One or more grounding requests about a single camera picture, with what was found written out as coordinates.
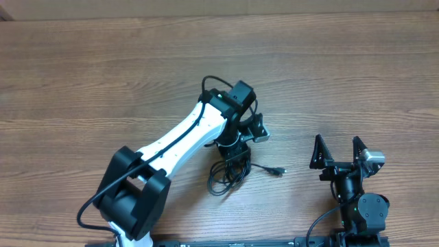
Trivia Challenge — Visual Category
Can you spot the black USB cable long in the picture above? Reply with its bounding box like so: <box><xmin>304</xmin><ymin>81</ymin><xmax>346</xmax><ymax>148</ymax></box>
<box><xmin>207</xmin><ymin>151</ymin><xmax>252</xmax><ymax>196</ymax></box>

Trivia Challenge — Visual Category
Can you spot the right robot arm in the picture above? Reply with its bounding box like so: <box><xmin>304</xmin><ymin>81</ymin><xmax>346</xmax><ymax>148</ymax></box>
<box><xmin>305</xmin><ymin>134</ymin><xmax>390</xmax><ymax>246</ymax></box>

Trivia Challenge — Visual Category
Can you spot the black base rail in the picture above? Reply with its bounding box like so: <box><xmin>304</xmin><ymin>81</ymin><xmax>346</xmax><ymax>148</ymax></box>
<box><xmin>85</xmin><ymin>236</ymin><xmax>390</xmax><ymax>247</ymax></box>

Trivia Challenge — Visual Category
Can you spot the black USB cable short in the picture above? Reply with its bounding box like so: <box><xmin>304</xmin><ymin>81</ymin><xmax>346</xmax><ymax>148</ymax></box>
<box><xmin>219</xmin><ymin>154</ymin><xmax>287</xmax><ymax>188</ymax></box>

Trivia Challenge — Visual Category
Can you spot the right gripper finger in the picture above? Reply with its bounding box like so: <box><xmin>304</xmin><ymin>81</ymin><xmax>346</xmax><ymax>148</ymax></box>
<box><xmin>353</xmin><ymin>136</ymin><xmax>368</xmax><ymax>161</ymax></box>
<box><xmin>309</xmin><ymin>134</ymin><xmax>334</xmax><ymax>169</ymax></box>

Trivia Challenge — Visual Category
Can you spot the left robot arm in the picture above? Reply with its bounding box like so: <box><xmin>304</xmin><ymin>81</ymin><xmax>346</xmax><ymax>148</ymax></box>
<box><xmin>91</xmin><ymin>81</ymin><xmax>269</xmax><ymax>246</ymax></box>

